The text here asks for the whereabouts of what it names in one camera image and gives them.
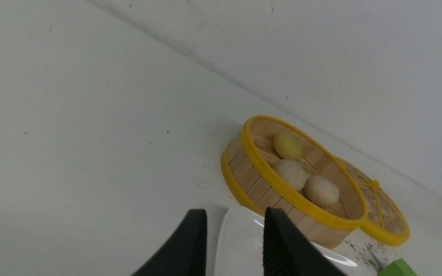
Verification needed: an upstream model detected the yellow steamed bun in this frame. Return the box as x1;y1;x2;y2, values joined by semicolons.
273;132;303;160

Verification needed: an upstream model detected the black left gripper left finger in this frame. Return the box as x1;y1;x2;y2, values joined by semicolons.
133;209;208;276

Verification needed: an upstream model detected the white steamed bun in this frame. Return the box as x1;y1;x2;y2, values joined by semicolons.
272;159;307;192
303;175;340;209

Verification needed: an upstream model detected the bamboo steamer basket yellow rim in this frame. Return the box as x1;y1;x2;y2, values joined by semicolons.
221;115;368;249

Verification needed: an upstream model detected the green cube block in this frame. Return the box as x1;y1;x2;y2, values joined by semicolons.
378;258;417;276

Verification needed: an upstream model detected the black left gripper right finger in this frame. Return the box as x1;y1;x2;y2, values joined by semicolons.
263;207;345;276

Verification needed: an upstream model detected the white rectangular plate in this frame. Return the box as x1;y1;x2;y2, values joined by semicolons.
214;206;377;276

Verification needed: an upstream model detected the bamboo steamer lid yellow rim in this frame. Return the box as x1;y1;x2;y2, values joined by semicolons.
336;157;411;246

